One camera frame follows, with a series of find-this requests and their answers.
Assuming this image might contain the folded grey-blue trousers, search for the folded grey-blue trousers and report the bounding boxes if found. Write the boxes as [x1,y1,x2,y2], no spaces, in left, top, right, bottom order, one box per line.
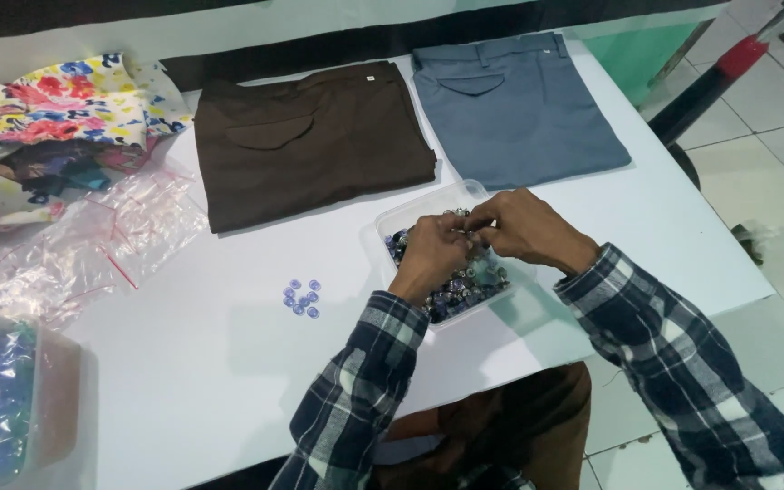
[411,32,633,192]

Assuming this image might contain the heap of metal snap buttons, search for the heap of metal snap buttons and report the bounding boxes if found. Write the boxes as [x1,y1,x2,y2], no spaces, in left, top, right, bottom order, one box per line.
[384,207,512,325]

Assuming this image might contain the heap of floral fabric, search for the heap of floral fabric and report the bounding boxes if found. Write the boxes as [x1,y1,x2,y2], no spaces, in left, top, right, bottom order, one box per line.
[0,52,194,232]

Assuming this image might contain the clear plastic container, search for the clear plastic container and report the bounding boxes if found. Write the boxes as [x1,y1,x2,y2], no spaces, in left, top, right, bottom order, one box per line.
[373,179,536,332]

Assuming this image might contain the clear tub of blue caps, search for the clear tub of blue caps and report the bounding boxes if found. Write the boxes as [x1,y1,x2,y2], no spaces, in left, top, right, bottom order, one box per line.
[0,314,83,490]

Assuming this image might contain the pile of clear zip bags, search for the pile of clear zip bags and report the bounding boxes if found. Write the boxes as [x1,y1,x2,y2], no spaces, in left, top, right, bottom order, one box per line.
[0,158,211,326]

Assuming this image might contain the person's left hand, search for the person's left hand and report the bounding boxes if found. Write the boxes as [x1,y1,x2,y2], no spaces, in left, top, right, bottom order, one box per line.
[388,214,479,308]

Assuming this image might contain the black fabric strip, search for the black fabric strip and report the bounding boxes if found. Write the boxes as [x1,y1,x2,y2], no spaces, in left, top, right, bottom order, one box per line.
[159,0,733,94]

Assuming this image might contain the person's brown trousers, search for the person's brown trousers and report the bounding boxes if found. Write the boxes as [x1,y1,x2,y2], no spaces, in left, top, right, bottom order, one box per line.
[372,361,593,490]

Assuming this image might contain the green cabinet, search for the green cabinet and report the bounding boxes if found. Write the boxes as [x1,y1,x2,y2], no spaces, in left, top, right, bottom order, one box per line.
[581,22,701,108]

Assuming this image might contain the black and red pole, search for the black and red pole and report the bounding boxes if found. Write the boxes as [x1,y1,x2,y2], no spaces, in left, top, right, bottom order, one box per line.
[648,0,784,147]

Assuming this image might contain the person's right hand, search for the person's right hand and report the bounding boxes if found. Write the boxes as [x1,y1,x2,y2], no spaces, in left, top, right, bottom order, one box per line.
[468,188,601,276]

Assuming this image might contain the folded brown trousers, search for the folded brown trousers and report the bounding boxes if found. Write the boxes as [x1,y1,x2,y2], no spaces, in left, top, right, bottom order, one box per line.
[192,60,438,235]

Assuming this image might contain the cluster of blue snap caps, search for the cluster of blue snap caps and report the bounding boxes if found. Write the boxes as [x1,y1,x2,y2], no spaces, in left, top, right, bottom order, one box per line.
[282,278,323,319]

